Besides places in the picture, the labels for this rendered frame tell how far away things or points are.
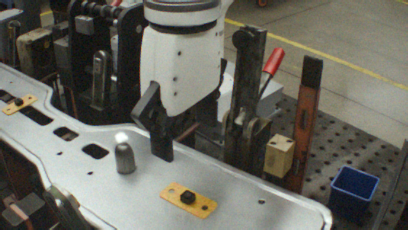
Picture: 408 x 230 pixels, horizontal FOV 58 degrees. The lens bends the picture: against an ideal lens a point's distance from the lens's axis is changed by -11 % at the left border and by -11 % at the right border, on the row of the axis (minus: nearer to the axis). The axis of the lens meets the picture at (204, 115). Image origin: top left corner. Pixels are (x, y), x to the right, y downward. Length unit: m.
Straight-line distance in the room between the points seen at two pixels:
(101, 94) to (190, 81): 0.41
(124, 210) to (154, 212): 0.04
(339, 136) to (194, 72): 0.91
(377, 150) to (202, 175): 0.76
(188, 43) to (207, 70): 0.06
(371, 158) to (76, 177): 0.87
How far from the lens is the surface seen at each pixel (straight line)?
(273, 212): 0.59
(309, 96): 0.58
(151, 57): 0.43
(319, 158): 1.20
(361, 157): 1.24
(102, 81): 0.83
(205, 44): 0.45
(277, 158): 0.61
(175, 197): 0.60
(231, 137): 0.67
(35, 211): 0.64
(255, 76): 0.61
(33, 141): 0.78
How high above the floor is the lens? 1.42
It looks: 32 degrees down
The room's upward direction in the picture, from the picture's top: straight up
